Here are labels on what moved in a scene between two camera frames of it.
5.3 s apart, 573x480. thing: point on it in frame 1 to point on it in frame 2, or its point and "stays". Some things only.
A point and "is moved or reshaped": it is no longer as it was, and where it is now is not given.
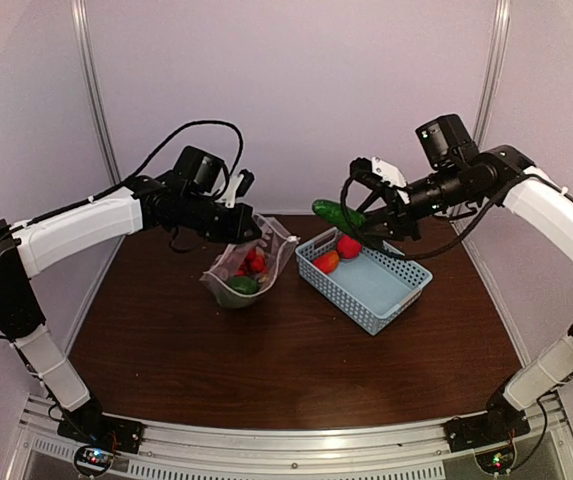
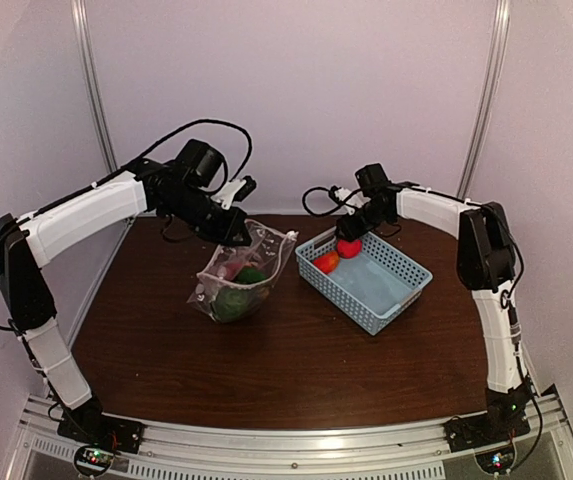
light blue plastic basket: x=373 y=289 stays
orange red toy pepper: x=327 y=262 stays
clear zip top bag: x=248 y=272 is moved or reshaped
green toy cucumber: x=333 y=211 is moved or reshaped
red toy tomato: x=349 y=247 stays
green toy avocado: x=244 y=285 to x=250 y=275
